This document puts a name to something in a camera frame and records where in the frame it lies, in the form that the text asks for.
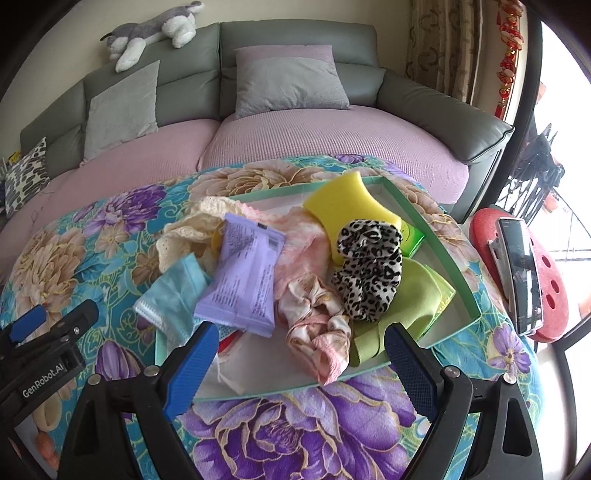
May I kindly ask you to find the red hanging decoration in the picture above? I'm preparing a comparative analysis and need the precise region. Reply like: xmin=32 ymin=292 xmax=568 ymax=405
xmin=496 ymin=0 xmax=525 ymax=121

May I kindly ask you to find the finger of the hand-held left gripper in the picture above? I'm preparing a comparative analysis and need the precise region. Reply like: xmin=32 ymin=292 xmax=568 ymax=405
xmin=0 ymin=305 xmax=48 ymax=346
xmin=18 ymin=299 xmax=100 ymax=358

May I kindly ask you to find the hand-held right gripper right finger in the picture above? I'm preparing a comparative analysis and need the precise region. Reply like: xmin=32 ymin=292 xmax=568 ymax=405
xmin=384 ymin=323 xmax=544 ymax=480

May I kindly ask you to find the red plastic stool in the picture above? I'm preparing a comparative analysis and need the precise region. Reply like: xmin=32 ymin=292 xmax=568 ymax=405
xmin=468 ymin=208 xmax=578 ymax=342

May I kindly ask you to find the leopard print scrunchie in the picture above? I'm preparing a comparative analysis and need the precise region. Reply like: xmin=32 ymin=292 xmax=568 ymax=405
xmin=330 ymin=219 xmax=403 ymax=321

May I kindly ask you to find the teal white cardboard box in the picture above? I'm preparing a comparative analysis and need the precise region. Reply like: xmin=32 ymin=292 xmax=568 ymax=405
xmin=154 ymin=174 xmax=483 ymax=400

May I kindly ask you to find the pink satin scrunchie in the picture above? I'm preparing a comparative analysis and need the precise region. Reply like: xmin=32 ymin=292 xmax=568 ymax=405
xmin=277 ymin=272 xmax=352 ymax=386

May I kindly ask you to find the grey white husky plush toy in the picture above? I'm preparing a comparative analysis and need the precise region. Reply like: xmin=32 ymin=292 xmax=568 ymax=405
xmin=100 ymin=1 xmax=205 ymax=73

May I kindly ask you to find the lime green cloth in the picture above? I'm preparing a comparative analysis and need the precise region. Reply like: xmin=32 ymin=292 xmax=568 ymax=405
xmin=348 ymin=257 xmax=457 ymax=366

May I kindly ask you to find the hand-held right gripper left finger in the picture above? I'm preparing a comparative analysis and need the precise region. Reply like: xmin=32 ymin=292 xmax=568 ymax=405
xmin=58 ymin=320 xmax=220 ymax=480

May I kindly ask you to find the pink ribbed sofa cover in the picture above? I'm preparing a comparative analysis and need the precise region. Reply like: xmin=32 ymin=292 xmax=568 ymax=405
xmin=201 ymin=104 xmax=469 ymax=206
xmin=0 ymin=119 xmax=222 ymax=241

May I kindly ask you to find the blue face mask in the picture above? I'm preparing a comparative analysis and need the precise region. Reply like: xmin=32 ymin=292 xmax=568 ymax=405
xmin=133 ymin=256 xmax=215 ymax=352

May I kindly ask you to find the black smartphone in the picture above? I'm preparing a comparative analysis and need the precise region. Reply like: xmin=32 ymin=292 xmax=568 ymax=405
xmin=496 ymin=217 xmax=544 ymax=335

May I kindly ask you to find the grey sofa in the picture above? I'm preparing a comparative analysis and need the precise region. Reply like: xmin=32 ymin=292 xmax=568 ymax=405
xmin=0 ymin=21 xmax=515 ymax=222

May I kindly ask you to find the black white patterned pillow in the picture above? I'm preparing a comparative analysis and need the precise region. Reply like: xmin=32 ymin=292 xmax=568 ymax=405
xmin=4 ymin=137 xmax=51 ymax=217

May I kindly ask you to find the plain grey pillow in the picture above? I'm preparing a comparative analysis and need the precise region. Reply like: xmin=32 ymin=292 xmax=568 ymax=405
xmin=81 ymin=60 xmax=161 ymax=167

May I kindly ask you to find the yellow sponge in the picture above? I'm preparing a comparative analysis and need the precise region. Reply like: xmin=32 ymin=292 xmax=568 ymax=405
xmin=302 ymin=172 xmax=402 ymax=268

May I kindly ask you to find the pink white striped towel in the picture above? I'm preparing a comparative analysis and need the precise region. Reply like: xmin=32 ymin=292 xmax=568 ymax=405
xmin=240 ymin=205 xmax=340 ymax=296

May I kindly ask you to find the yellow green tissue packet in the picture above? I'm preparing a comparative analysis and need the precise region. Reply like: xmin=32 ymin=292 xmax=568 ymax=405
xmin=398 ymin=218 xmax=426 ymax=258

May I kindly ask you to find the black metal rack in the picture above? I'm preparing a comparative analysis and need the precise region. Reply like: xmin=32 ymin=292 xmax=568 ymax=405
xmin=501 ymin=122 xmax=566 ymax=222

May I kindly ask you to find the purple plastic packet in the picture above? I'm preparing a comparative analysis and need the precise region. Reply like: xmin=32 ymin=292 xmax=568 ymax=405
xmin=194 ymin=213 xmax=286 ymax=339

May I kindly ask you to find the grey pillow with pink band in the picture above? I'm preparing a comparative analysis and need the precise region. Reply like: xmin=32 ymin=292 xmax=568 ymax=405
xmin=233 ymin=45 xmax=354 ymax=120

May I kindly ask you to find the beige patterned curtain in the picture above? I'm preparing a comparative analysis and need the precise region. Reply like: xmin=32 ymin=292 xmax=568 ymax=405
xmin=406 ymin=0 xmax=504 ymax=123

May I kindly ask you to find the floral blanket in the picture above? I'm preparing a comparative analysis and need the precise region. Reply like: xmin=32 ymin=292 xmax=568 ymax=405
xmin=0 ymin=154 xmax=539 ymax=480

